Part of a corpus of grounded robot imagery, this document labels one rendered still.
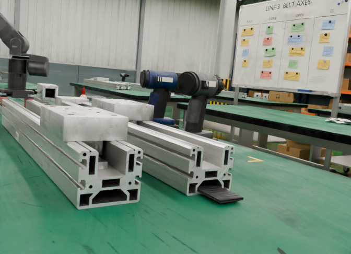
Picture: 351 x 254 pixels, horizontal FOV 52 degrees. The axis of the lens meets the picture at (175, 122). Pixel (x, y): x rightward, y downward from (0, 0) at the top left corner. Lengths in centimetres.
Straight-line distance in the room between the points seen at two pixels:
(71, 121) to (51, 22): 1217
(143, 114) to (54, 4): 1194
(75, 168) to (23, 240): 13
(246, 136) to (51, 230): 311
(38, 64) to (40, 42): 1127
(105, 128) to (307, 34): 346
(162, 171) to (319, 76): 319
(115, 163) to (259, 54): 385
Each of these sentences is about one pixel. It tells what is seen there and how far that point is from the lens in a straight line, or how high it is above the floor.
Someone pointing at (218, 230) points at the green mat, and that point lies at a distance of 51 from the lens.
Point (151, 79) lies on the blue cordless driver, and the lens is 112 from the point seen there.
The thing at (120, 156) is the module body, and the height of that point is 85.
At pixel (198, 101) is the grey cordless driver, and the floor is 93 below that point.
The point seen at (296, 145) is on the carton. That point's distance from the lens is 487.
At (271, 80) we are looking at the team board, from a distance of 418.
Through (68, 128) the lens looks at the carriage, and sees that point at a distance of 58.
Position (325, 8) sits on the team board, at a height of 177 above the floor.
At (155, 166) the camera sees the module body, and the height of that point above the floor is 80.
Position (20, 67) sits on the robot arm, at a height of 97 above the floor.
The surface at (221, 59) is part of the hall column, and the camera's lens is 923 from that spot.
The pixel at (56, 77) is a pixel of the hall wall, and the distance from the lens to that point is 1266.
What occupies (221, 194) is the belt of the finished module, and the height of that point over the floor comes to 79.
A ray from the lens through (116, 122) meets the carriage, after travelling 61.
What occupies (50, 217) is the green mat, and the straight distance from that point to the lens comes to 52.
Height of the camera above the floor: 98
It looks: 7 degrees down
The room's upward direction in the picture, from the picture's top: 5 degrees clockwise
